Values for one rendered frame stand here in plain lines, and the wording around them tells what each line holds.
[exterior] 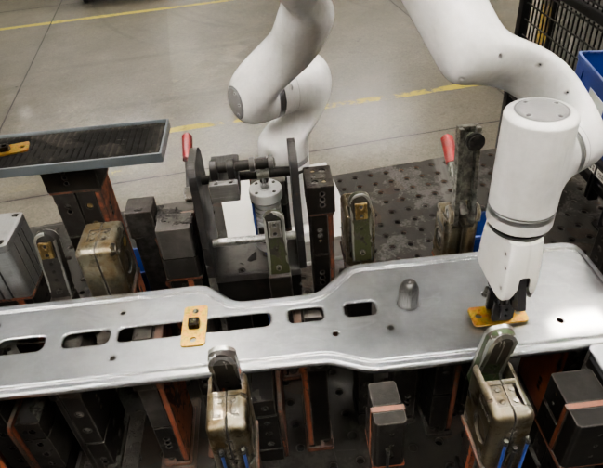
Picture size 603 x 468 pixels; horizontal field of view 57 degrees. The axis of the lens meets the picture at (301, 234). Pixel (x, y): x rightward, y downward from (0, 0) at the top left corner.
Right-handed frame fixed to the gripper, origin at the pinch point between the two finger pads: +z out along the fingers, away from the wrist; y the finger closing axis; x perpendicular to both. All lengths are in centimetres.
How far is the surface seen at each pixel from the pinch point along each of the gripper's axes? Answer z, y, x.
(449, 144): -11.0, -29.0, -0.2
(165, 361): 3, 2, -50
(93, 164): -13, -32, -63
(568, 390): 5.0, 12.7, 5.5
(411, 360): 3.3, 6.1, -14.8
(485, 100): 103, -272, 107
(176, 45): 103, -434, -109
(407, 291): -0.9, -3.8, -13.2
